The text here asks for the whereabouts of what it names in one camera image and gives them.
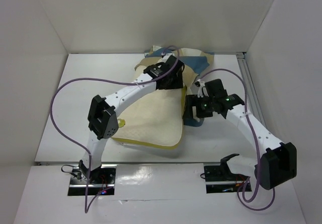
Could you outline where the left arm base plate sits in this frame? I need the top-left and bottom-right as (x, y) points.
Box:
(61, 164), (116, 196)

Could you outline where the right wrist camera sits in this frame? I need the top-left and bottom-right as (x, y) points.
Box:
(194, 79), (227, 98)

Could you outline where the cream quilted pillow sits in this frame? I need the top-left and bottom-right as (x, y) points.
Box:
(112, 87), (187, 150)

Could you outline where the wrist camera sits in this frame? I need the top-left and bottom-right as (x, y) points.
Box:
(162, 54), (185, 73)
(194, 79), (227, 98)

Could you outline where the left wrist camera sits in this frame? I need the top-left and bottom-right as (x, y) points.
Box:
(162, 54), (185, 73)

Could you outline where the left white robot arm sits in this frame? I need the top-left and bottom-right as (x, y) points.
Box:
(78, 63), (184, 182)

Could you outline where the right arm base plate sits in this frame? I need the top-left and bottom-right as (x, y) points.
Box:
(200, 164), (248, 194)

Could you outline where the blue beige patchwork pillowcase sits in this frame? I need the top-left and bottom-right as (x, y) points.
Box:
(132, 45), (216, 129)

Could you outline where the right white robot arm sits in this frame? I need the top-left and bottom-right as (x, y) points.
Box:
(183, 94), (297, 190)

